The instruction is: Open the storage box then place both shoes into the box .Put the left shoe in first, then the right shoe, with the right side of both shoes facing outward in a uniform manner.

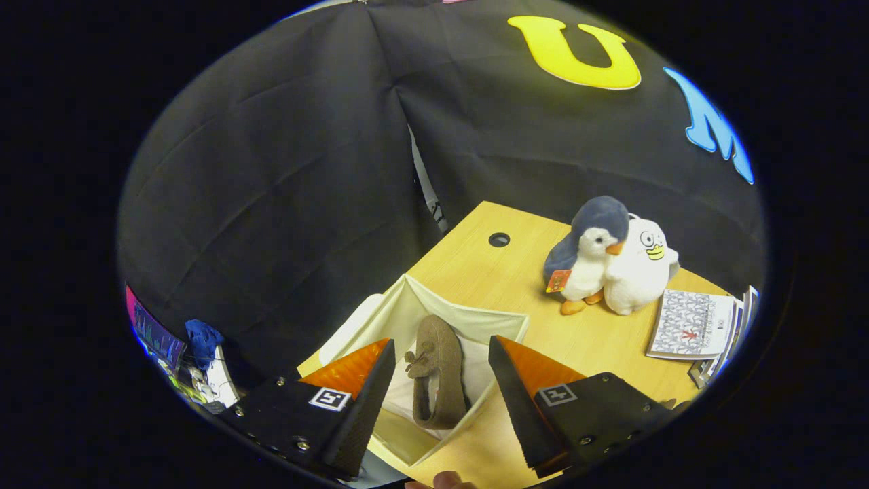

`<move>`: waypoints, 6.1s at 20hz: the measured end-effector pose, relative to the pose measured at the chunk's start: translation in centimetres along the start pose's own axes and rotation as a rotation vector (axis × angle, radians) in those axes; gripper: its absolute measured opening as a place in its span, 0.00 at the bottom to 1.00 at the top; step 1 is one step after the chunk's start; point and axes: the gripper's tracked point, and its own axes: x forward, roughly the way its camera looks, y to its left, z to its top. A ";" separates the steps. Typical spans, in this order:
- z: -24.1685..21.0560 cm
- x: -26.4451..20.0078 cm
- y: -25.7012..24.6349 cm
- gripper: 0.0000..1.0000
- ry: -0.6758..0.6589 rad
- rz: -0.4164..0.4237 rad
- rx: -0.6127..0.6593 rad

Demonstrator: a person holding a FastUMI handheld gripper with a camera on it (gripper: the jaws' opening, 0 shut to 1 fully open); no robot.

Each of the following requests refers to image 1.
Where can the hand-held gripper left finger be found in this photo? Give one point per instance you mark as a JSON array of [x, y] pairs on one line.
[[366, 407]]

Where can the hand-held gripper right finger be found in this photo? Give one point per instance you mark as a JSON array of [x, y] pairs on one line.
[[523, 414]]

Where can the brown felt shoe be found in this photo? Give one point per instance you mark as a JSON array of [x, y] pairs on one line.
[[445, 380]]

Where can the cream fabric storage box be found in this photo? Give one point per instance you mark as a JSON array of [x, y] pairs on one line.
[[482, 326]]

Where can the white paper sheet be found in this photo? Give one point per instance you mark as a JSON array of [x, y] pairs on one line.
[[220, 384]]

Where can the grey penguin plush toy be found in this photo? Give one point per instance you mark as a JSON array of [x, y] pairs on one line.
[[587, 265]]

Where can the blue cloth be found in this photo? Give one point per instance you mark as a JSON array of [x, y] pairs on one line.
[[202, 339]]

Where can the white duck plush toy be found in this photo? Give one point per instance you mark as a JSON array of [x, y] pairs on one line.
[[641, 272]]

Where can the grey patterned booklet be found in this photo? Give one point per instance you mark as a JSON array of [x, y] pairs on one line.
[[689, 322]]

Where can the blue cover booklet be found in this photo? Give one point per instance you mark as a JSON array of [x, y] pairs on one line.
[[726, 360]]

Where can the black backdrop cloth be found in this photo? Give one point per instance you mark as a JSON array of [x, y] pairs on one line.
[[285, 170]]

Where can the white booklet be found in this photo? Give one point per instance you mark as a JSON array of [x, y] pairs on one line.
[[750, 302]]

